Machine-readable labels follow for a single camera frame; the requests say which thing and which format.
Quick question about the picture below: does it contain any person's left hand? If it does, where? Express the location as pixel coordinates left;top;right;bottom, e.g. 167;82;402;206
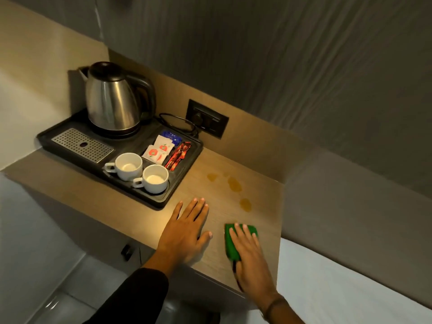
157;198;213;264

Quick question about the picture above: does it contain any person's right hand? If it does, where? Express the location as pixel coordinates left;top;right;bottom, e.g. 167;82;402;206
230;223;280;306

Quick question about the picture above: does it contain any green cleaning cloth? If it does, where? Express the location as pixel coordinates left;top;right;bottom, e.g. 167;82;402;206
224;223;259;261

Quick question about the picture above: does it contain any person's left forearm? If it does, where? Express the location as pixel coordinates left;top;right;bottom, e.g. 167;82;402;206
83;256;185;324

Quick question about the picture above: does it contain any person's right forearm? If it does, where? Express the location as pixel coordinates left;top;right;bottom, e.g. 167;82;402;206
257;291;306;324

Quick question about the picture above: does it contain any white ceramic cup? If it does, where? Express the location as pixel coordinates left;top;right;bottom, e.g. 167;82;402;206
132;164;169;195
104;152;144;182

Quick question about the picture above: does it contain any red brown stick sachet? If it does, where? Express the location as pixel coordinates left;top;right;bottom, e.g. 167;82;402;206
165;146;184;172
168;142;192;170

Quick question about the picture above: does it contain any dark wristband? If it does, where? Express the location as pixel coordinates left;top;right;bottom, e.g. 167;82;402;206
263;296;287;320

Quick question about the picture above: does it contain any black plastic tray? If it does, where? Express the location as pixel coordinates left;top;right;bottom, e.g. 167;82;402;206
36;109;204;210

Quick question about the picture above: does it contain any white bed mattress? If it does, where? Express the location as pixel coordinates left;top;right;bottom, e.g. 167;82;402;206
249;237;432;324

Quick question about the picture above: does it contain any black kettle base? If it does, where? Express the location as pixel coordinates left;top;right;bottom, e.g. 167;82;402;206
88;122;142;139

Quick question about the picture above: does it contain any grey padded headboard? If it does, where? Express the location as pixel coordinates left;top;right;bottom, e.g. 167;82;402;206
281;148;432;310

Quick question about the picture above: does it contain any perforated metal drip grate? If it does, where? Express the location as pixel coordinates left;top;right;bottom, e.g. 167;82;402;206
51;128;115;164

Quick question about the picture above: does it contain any stainless steel electric kettle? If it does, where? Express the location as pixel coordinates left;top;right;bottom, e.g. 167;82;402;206
78;61;157;131

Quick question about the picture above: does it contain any black power cord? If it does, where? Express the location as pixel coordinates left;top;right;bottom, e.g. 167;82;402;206
158;113;200;139

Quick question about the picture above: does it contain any black wall socket plate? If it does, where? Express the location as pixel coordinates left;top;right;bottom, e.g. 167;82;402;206
186;99;230;139

